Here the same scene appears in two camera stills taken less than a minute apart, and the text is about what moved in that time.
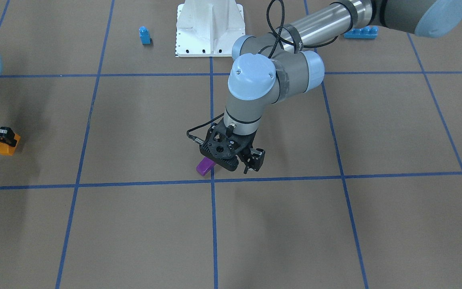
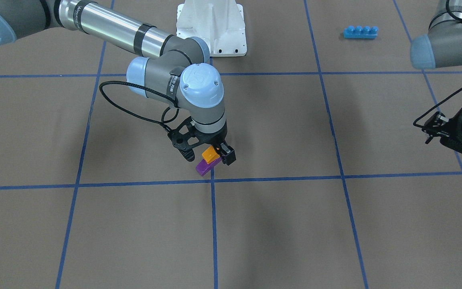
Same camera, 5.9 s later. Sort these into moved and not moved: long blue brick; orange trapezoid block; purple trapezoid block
Moved: orange trapezoid block
Not moved: purple trapezoid block; long blue brick
